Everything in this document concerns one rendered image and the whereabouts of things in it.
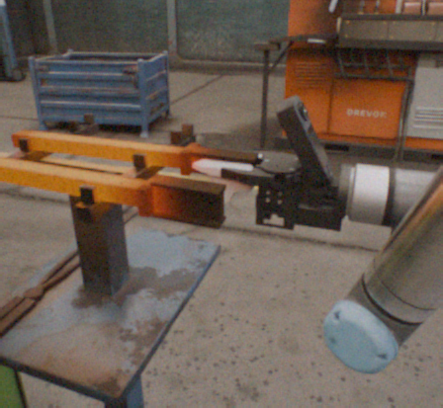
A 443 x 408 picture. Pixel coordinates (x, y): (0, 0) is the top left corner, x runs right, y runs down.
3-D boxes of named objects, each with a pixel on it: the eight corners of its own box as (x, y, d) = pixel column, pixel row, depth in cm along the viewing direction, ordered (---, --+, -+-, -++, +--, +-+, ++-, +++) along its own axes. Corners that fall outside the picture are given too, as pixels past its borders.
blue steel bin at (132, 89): (172, 116, 464) (170, 50, 435) (147, 137, 393) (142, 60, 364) (77, 111, 486) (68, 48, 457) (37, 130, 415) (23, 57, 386)
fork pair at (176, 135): (194, 133, 73) (194, 123, 73) (180, 143, 69) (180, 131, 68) (87, 122, 80) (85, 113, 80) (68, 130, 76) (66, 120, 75)
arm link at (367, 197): (390, 180, 47) (387, 157, 54) (348, 175, 48) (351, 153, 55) (379, 236, 50) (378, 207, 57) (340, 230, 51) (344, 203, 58)
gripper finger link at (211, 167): (187, 203, 57) (251, 211, 55) (185, 163, 55) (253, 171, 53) (194, 194, 60) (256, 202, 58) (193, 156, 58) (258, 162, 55)
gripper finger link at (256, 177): (218, 182, 53) (285, 190, 51) (218, 171, 52) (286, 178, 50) (226, 169, 57) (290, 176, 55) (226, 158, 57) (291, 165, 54)
